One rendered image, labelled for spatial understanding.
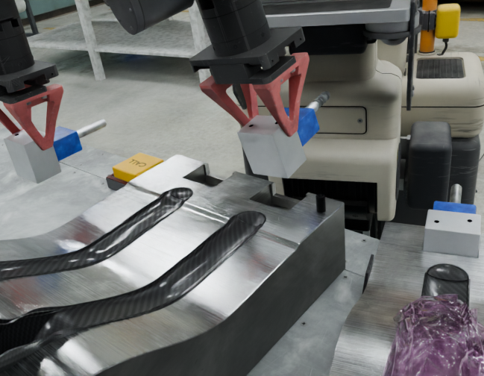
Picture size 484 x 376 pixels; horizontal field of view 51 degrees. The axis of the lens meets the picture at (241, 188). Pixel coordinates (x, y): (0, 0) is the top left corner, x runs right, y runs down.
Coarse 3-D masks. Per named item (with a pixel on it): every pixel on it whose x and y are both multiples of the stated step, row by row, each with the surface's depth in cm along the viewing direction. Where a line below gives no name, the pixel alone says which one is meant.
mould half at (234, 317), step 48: (144, 192) 62; (240, 192) 59; (0, 240) 53; (48, 240) 55; (144, 240) 54; (192, 240) 52; (288, 240) 50; (336, 240) 55; (0, 288) 42; (48, 288) 44; (96, 288) 46; (240, 288) 45; (288, 288) 50; (96, 336) 37; (144, 336) 38; (192, 336) 40; (240, 336) 45
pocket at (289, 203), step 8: (272, 184) 60; (264, 192) 59; (272, 192) 60; (256, 200) 59; (264, 200) 60; (272, 200) 61; (280, 200) 60; (288, 200) 59; (296, 200) 59; (280, 208) 60; (288, 208) 60
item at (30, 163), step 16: (64, 128) 68; (80, 128) 69; (96, 128) 71; (16, 144) 62; (32, 144) 62; (64, 144) 66; (80, 144) 67; (16, 160) 64; (32, 160) 62; (48, 160) 64; (32, 176) 63; (48, 176) 64
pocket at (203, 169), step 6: (198, 168) 66; (204, 168) 66; (192, 174) 65; (198, 174) 66; (204, 174) 67; (210, 174) 67; (192, 180) 65; (198, 180) 66; (204, 180) 67; (210, 180) 67; (216, 180) 66; (222, 180) 65; (210, 186) 67
